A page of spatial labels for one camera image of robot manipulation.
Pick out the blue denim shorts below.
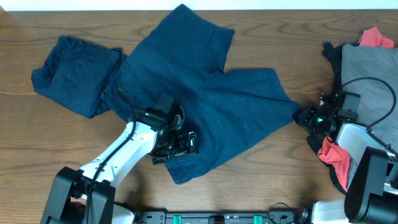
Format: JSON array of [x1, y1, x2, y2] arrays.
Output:
[[102, 5, 300, 184]]

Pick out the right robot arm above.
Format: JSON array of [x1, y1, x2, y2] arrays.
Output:
[[294, 91, 397, 223]]

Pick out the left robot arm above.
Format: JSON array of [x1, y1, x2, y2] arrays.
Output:
[[40, 95, 199, 224]]

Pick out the black garment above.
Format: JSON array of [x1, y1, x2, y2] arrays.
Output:
[[306, 42, 346, 195]]

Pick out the red garment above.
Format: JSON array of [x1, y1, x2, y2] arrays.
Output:
[[317, 27, 394, 191]]

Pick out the grey shorts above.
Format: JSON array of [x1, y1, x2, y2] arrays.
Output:
[[341, 43, 398, 187]]

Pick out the folded dark navy garment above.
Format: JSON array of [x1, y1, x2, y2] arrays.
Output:
[[31, 35, 126, 118]]

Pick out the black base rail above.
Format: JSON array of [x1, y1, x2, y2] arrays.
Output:
[[114, 202, 315, 224]]

